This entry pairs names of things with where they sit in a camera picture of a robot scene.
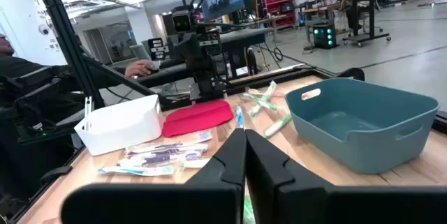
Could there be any white plastic bin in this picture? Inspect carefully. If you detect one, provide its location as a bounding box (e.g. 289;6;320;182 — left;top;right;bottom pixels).
73;94;163;157

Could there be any wrapped blue toothbrush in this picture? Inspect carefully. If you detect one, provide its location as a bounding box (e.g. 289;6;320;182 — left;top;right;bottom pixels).
235;103;245;130
98;165;175;177

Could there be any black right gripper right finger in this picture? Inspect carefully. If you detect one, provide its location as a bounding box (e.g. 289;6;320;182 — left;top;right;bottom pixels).
245;129;447;224

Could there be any teal plastic bin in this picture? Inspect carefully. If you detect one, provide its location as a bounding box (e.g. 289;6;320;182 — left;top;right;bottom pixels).
284;77;440;175

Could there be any silver aluminium bar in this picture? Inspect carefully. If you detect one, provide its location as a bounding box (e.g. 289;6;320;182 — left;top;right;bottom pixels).
83;96;94;131

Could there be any black standing desk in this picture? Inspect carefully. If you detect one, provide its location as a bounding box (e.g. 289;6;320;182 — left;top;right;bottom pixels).
302;0;394;47

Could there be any purple toothbrush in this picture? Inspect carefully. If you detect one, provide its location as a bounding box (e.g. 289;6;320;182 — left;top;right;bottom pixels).
125;142;210;158
117;151;203;167

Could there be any red storage rack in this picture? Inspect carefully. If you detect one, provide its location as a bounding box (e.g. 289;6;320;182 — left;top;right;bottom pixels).
261;0;297;31

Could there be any person's hand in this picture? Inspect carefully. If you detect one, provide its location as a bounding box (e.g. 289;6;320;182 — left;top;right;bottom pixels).
124;59;157;80

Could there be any person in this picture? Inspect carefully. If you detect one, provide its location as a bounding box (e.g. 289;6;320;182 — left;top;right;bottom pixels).
0;33;158;113

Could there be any red plastic bin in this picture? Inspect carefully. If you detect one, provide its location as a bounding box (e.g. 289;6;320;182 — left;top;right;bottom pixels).
162;100;234;138

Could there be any wrapped green toothbrush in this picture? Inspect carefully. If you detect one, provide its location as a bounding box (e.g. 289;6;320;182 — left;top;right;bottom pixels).
249;80;278;117
243;195;256;224
242;93;279;112
264;113;293;138

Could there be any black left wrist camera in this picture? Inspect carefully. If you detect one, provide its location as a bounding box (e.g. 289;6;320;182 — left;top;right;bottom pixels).
171;10;194;34

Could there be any black table clamp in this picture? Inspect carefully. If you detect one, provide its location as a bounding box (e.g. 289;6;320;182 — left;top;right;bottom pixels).
334;67;366;82
39;165;73;186

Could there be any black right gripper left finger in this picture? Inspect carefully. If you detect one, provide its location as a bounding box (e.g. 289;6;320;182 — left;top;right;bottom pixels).
61;128;247;224

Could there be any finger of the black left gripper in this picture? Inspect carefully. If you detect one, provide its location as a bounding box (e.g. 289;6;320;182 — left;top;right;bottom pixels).
184;32;197;61
174;33;186;61

